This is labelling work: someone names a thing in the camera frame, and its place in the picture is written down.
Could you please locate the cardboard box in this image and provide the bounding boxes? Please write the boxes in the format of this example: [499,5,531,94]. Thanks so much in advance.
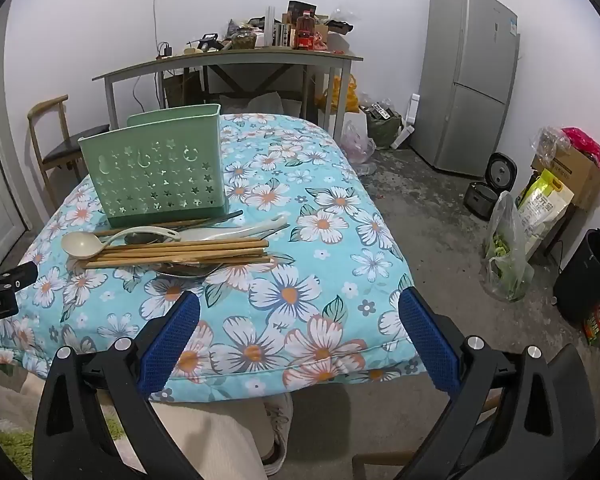
[530,146,600,212]

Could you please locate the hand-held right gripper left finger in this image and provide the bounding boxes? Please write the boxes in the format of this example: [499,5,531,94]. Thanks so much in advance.
[32,290,201,480]

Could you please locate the pink translucent plastic bag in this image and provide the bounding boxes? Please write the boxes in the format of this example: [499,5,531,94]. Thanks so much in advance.
[340,120,377,163]

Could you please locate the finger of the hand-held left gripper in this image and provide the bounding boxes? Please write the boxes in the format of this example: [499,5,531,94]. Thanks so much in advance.
[0,261,39,293]

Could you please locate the metal spoon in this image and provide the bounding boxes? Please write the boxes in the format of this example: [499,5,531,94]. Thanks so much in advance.
[155,252,226,279]
[124,226,181,246]

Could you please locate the glass jar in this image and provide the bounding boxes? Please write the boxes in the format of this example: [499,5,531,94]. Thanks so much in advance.
[230,27,258,51]

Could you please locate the person's leg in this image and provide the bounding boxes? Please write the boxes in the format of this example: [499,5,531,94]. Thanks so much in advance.
[152,400,276,480]

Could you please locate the green bag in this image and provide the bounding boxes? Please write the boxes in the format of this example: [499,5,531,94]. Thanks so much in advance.
[362,102,405,151]

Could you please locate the white door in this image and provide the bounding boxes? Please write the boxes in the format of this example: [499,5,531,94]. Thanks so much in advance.
[0,10,28,266]

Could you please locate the grey wooden table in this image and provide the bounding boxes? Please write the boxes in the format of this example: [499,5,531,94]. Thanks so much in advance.
[92,47,365,133]

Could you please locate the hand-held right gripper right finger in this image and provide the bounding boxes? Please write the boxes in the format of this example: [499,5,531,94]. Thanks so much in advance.
[397,287,598,480]

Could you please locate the white rice paddle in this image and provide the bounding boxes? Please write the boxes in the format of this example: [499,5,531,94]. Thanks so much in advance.
[177,212,291,242]

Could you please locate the person's white shoe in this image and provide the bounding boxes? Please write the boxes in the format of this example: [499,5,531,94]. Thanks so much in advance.
[259,392,294,477]

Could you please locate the wall cable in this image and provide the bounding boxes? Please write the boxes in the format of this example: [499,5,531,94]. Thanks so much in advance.
[151,0,162,58]

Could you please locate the bundle of wooden chopsticks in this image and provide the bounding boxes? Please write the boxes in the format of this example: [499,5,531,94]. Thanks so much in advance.
[75,220,276,268]

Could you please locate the blue floral blanket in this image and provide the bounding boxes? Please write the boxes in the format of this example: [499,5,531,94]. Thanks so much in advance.
[0,112,428,403]

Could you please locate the green rug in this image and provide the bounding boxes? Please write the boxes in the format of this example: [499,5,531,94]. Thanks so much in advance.
[0,412,126,480]

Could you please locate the white fuzzy cloth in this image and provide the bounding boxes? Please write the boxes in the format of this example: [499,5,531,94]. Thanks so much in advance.
[0,372,48,436]

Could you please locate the clear bag with greens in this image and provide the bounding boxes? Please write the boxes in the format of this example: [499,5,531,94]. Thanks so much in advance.
[481,191,536,303]

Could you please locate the yellow plastic bag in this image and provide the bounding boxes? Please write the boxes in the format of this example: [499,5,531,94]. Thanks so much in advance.
[317,74,361,113]

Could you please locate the silver fridge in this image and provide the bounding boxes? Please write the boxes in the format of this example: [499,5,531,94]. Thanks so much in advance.
[409,0,521,178]

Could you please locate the green plastic utensil holder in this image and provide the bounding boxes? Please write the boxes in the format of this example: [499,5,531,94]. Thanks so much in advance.
[77,103,231,229]

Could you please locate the black rice cooker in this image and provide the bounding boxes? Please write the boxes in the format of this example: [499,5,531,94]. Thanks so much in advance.
[463,152,518,221]

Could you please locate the wooden chair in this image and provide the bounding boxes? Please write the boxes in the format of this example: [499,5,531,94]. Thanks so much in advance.
[27,95,112,211]

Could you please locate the black bin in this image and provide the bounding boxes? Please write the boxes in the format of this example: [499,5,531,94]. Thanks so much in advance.
[552,228,600,326]

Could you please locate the clear plastic bag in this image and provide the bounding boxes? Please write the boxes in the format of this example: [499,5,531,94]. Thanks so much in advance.
[532,125,573,161]

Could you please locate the yellow white rice bag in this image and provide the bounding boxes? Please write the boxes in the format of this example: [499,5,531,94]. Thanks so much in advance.
[517,168,576,261]

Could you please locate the beige plastic soup spoon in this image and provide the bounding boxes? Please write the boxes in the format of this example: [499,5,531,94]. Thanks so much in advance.
[61,227,182,260]

